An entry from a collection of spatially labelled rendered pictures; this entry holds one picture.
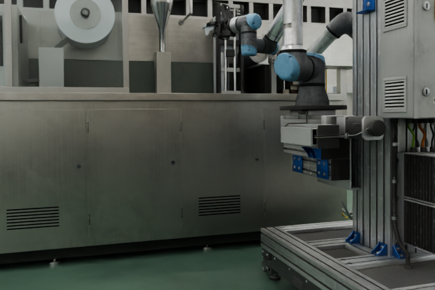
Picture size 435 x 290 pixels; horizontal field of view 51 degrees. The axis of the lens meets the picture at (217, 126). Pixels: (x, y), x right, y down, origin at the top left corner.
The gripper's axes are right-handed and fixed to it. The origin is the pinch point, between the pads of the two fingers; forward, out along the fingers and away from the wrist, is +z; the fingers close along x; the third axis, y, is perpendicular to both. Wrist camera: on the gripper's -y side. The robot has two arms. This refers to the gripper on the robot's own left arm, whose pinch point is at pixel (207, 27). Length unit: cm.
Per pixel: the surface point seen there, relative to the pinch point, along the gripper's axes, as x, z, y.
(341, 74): 162, 21, -8
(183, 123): 5, 18, 50
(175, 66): 33, 68, 8
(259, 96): 40, -4, 30
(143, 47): 12, 77, -1
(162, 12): 5, 49, -18
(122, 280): -30, 10, 129
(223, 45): 31.2, 20.3, -0.2
